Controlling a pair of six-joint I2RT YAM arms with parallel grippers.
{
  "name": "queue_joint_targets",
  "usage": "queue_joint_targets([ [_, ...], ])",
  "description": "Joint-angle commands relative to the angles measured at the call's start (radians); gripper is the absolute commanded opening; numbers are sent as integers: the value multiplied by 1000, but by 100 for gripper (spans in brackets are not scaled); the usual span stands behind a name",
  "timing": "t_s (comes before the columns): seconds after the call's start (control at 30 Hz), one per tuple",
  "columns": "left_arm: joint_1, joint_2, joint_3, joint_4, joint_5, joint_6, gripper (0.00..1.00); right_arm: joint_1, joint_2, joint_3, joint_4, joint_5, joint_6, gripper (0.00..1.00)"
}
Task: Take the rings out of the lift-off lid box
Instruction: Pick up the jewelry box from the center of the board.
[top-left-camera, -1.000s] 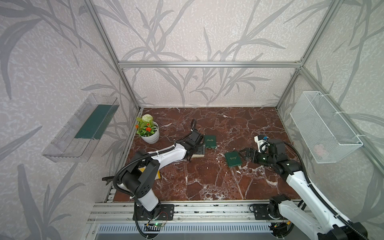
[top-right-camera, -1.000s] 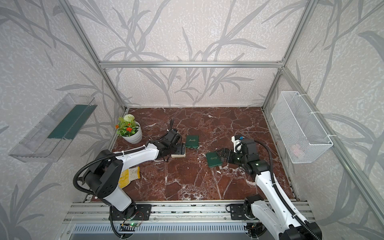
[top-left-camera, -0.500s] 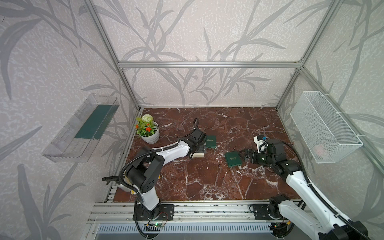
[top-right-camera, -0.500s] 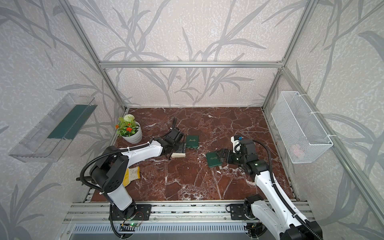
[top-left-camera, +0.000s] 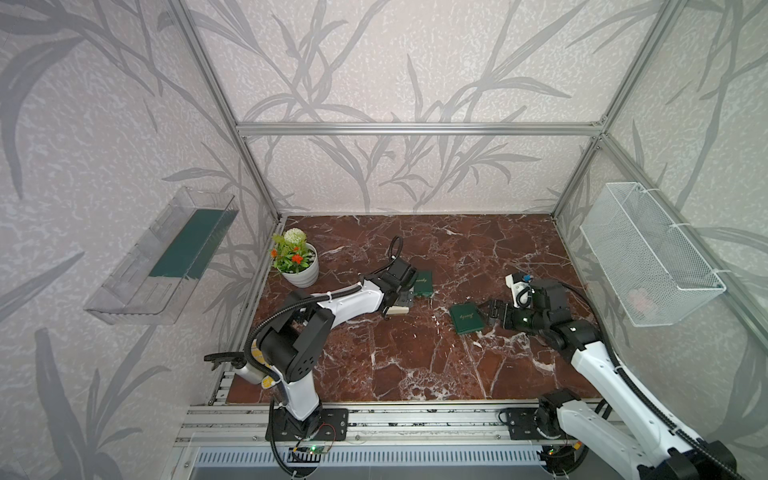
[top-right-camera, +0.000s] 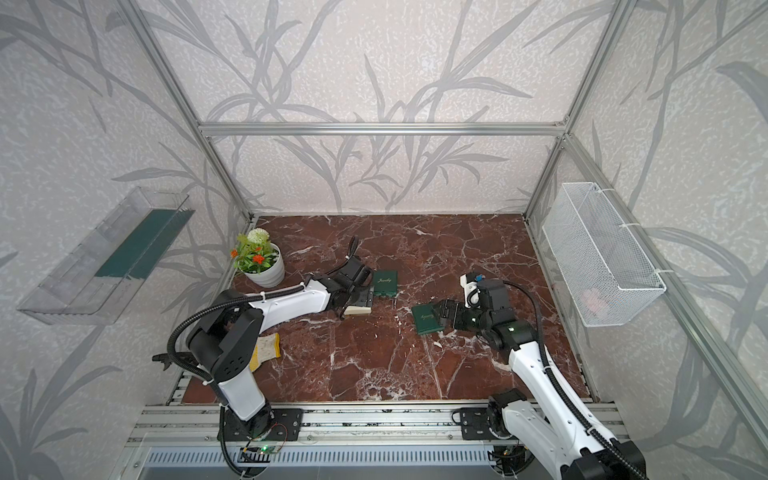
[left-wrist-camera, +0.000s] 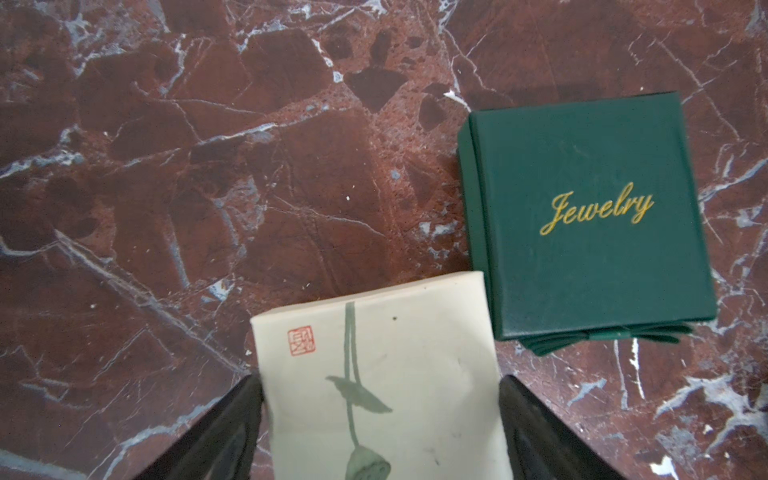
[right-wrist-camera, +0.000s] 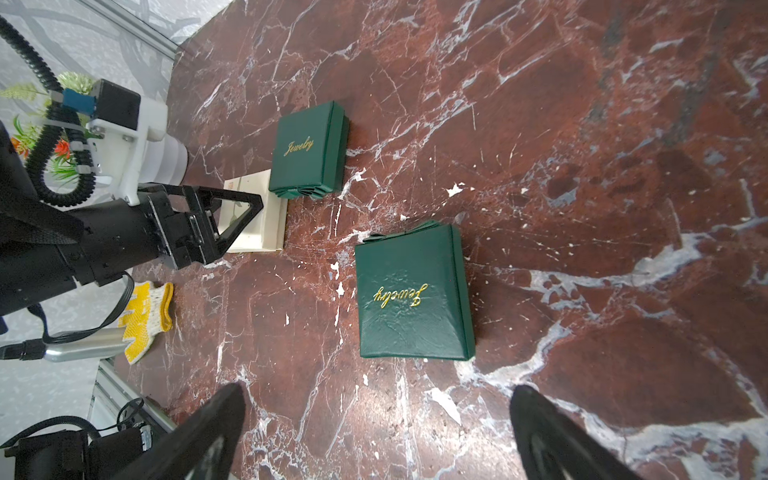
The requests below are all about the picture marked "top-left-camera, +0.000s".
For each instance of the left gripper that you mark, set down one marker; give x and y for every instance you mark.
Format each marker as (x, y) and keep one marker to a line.
(407, 298)

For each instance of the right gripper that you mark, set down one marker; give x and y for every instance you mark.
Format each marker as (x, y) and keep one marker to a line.
(497, 306)

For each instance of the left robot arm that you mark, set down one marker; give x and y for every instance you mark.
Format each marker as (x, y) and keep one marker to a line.
(287, 345)

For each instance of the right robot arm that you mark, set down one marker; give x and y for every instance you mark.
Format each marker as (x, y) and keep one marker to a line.
(630, 430)

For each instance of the green jewelry box far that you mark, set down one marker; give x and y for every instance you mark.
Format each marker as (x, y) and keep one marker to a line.
(423, 284)

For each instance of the green jewelry box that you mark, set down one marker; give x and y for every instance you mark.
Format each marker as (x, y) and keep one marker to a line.
(423, 284)
(466, 318)

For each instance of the green jewelry box near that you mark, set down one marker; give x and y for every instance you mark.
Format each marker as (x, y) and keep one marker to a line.
(466, 318)

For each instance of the potted flower plant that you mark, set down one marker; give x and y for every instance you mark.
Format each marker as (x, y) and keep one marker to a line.
(295, 258)

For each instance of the pink object in basket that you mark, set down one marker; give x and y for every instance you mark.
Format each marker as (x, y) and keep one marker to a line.
(641, 301)

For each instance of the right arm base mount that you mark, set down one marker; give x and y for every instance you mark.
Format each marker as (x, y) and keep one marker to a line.
(522, 423)

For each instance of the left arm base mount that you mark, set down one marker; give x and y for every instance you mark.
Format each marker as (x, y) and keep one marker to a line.
(324, 424)

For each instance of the white wire mesh basket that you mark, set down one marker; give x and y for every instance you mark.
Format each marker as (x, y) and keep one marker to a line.
(638, 245)

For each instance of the clear plastic wall tray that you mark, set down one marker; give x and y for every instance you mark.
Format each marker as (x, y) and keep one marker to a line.
(155, 280)

